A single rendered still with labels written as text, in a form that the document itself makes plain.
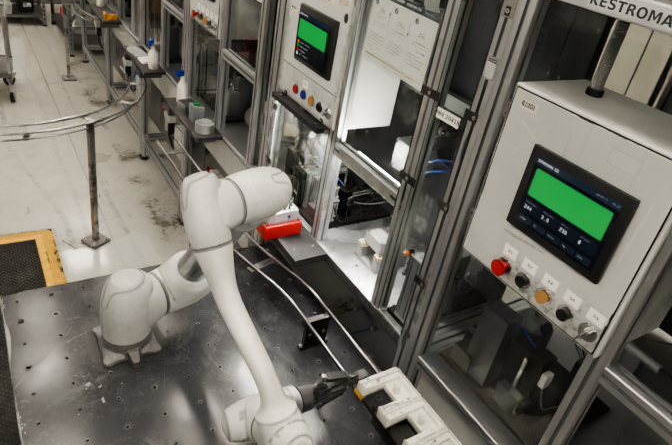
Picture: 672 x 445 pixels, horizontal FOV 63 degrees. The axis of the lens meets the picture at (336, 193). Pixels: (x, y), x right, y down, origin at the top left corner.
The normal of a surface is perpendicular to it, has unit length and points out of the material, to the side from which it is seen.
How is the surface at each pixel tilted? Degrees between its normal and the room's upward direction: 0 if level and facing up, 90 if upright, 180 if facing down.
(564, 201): 90
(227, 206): 59
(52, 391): 0
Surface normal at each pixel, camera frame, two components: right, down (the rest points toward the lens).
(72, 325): 0.17, -0.86
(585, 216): -0.84, 0.13
